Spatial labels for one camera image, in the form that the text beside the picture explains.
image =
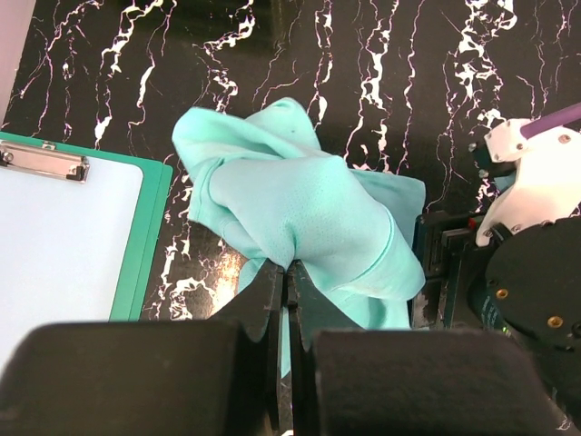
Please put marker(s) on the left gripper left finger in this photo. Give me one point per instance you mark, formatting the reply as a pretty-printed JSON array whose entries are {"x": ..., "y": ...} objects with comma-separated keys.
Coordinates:
[{"x": 217, "y": 376}]

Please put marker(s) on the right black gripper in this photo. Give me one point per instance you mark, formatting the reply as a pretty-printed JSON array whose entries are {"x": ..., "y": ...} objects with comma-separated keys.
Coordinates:
[{"x": 524, "y": 284}]

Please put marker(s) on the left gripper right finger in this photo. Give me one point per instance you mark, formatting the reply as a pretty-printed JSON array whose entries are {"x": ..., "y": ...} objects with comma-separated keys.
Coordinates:
[{"x": 349, "y": 382}]

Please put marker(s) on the teal t shirt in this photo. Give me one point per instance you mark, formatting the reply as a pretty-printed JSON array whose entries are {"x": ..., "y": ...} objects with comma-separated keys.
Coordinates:
[{"x": 265, "y": 186}]

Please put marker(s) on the green clipboard with paper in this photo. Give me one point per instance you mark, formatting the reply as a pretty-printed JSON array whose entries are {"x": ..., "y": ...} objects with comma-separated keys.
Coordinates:
[{"x": 79, "y": 228}]

